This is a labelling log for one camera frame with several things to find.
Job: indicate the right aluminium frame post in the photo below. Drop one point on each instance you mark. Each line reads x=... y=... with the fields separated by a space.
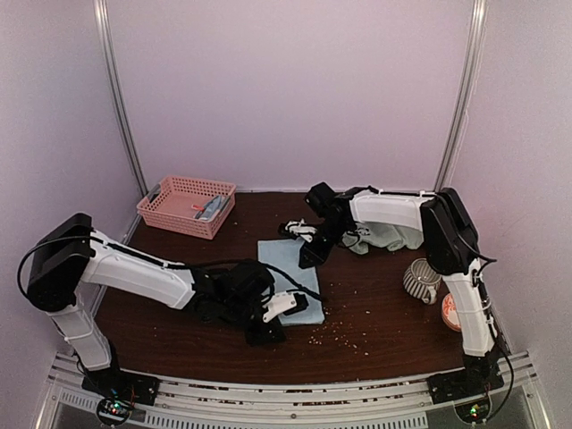
x=468 y=79

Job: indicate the front aluminium rail base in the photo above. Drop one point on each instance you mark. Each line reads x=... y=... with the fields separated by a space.
x=403 y=402

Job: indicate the grey striped ceramic mug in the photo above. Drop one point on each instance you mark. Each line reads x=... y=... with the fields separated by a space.
x=420 y=281

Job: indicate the orange patterned ceramic bowl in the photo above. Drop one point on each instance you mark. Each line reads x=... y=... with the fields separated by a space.
x=449 y=313

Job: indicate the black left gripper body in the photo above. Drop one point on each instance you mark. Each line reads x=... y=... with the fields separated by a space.
x=254 y=337

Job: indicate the pink perforated plastic basket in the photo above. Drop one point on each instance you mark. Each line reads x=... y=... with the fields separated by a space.
x=169 y=205

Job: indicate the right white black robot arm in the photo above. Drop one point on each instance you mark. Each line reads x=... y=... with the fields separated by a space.
x=450 y=241

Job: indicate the pale green terry towel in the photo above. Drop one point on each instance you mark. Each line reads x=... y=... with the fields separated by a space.
x=381 y=235

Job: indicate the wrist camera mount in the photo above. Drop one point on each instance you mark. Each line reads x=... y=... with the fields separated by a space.
x=297 y=230
x=284 y=303

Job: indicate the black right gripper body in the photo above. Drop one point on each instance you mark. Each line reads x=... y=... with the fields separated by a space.
x=322 y=253

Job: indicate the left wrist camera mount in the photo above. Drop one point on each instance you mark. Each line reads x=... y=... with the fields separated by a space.
x=284 y=303

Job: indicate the blue polka dot striped towel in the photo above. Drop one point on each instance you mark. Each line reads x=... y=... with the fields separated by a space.
x=208 y=211

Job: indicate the aluminium frame post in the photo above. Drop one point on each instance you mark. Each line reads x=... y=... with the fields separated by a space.
x=120 y=110
x=468 y=79

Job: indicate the left aluminium frame post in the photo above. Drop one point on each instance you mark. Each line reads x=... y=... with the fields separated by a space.
x=120 y=110

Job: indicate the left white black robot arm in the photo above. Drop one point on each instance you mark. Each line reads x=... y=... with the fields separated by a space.
x=240 y=292

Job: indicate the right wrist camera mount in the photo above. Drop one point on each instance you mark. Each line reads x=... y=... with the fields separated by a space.
x=297 y=230

